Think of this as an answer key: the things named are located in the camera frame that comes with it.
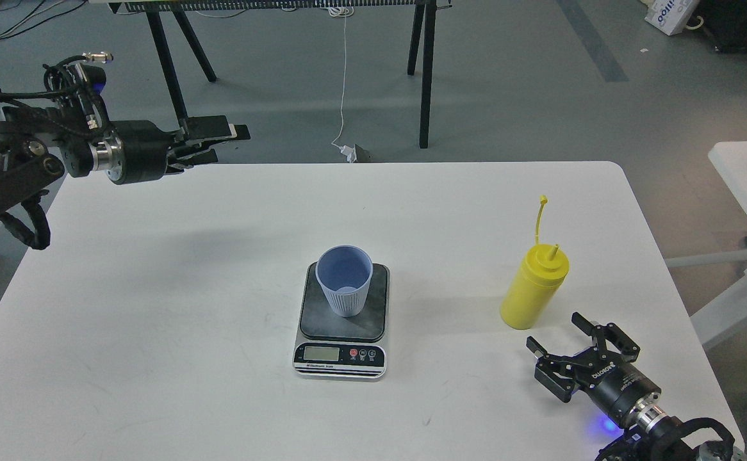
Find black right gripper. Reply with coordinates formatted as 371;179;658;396
526;312;662;426

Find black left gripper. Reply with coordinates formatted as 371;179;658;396
92;115;251;186

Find yellow squeeze bottle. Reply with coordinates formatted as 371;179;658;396
500;195;570;330

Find blue plastic cup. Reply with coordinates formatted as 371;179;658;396
315;245;374;318

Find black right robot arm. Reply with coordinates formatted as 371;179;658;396
526;312;746;460

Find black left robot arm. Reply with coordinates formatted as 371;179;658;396
0;52;250;249

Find digital kitchen scale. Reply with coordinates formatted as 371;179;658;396
292;263;390;380

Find black trestle table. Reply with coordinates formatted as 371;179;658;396
108;0;454;150

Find white power adapter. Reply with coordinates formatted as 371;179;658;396
339;144;372;164

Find white cardboard box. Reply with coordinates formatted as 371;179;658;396
644;0;701;36

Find white hanging cable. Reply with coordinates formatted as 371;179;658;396
331;6;351;149

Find floor cables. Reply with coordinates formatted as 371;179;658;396
0;0;86;45

